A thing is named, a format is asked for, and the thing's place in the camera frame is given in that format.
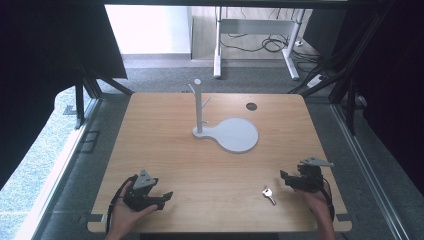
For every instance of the silver key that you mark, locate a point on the silver key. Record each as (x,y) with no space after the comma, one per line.
(268,195)

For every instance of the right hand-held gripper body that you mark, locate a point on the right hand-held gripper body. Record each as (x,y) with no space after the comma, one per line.
(311,175)

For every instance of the white key stand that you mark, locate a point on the white key stand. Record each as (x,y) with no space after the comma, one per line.
(233,133)

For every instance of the person's right hand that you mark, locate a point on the person's right hand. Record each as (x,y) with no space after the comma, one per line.
(315,201)

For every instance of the black metal frame strut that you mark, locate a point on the black metal frame strut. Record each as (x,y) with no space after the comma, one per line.
(83,96)
(346,66)

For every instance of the black curtain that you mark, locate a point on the black curtain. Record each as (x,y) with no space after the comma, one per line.
(390,83)
(43,66)

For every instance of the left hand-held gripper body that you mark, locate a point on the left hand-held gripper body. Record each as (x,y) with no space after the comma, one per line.
(141,195)

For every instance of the white power strip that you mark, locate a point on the white power strip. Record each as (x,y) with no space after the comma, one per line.
(315,81)

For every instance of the white desk frame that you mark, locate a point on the white desk frame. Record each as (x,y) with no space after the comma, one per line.
(253,26)

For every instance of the person's left hand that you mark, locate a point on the person's left hand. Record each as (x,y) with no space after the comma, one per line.
(125,215)

